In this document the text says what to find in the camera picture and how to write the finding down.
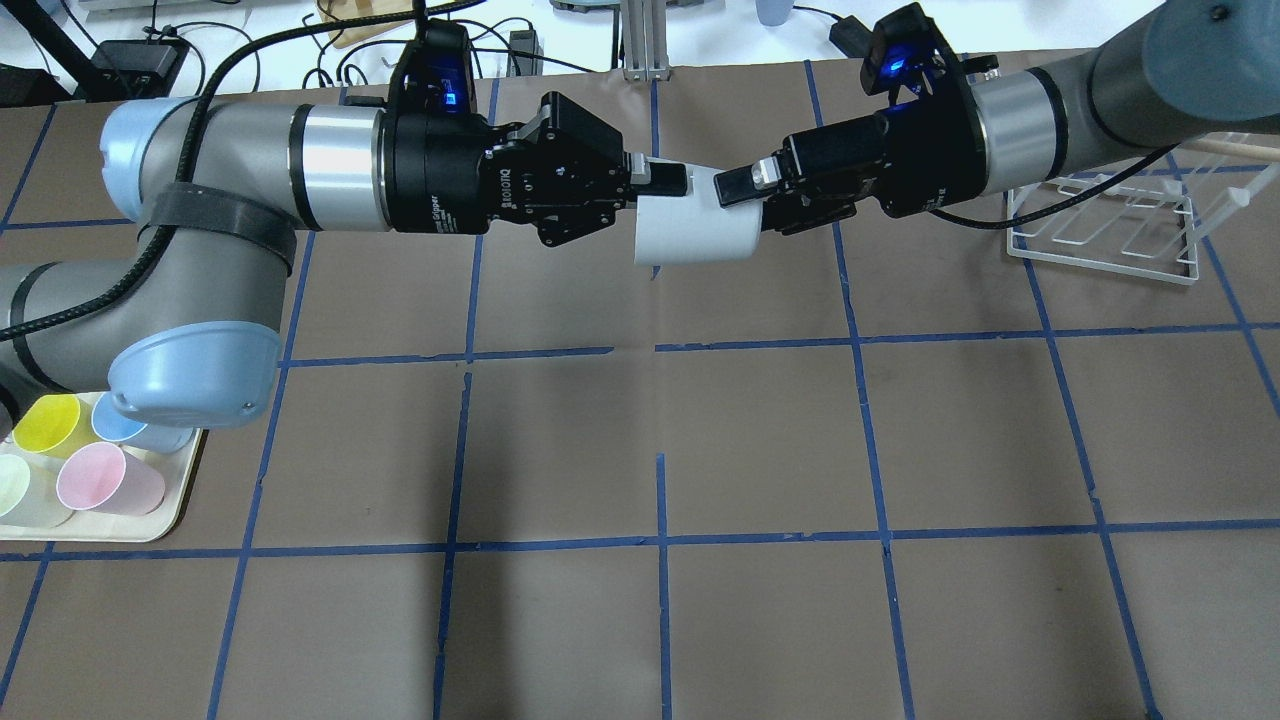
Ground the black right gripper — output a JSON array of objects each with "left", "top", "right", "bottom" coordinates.
[{"left": 713, "top": 61, "right": 988, "bottom": 234}]

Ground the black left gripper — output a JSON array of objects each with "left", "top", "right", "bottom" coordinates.
[{"left": 381, "top": 92, "right": 689, "bottom": 247}]

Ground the pale grey plastic cup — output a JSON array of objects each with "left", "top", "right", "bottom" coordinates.
[{"left": 634, "top": 163, "right": 764, "bottom": 266}]

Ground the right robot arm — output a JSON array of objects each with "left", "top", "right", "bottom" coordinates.
[{"left": 716, "top": 1, "right": 1279, "bottom": 234}]

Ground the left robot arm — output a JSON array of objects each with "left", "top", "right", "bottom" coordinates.
[{"left": 3, "top": 92, "right": 690, "bottom": 430}]

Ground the blue cup on desk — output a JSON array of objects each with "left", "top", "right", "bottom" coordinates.
[{"left": 755, "top": 0, "right": 795, "bottom": 28}]

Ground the blue plastic cup on tray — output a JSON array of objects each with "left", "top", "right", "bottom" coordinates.
[{"left": 91, "top": 395, "right": 197, "bottom": 455}]

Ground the pink plastic cup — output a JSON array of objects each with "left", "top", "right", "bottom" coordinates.
[{"left": 56, "top": 442, "right": 166, "bottom": 518}]

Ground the yellow plastic cup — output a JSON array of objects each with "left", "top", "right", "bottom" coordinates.
[{"left": 12, "top": 395, "right": 100, "bottom": 460}]

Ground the pale green plastic cup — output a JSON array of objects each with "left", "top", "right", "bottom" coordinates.
[{"left": 1, "top": 455, "right": 74, "bottom": 529}]

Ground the black power adapter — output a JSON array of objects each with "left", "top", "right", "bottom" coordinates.
[{"left": 828, "top": 15, "right": 874, "bottom": 58}]

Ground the cream plastic tray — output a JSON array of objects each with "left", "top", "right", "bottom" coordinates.
[{"left": 1, "top": 393, "right": 205, "bottom": 543}]

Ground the aluminium frame post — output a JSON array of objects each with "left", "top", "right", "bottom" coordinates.
[{"left": 620, "top": 0, "right": 671, "bottom": 83}]

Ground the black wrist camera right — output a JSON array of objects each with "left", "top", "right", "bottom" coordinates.
[{"left": 860, "top": 3, "right": 998, "bottom": 106}]

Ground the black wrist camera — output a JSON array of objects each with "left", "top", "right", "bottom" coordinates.
[
  {"left": 860, "top": 3, "right": 998, "bottom": 106},
  {"left": 387, "top": 18, "right": 477, "bottom": 117}
]

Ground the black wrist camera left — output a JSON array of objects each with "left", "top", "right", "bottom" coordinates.
[{"left": 387, "top": 18, "right": 477, "bottom": 117}]

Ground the white wire cup rack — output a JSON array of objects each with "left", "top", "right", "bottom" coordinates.
[{"left": 1005, "top": 132, "right": 1277, "bottom": 286}]

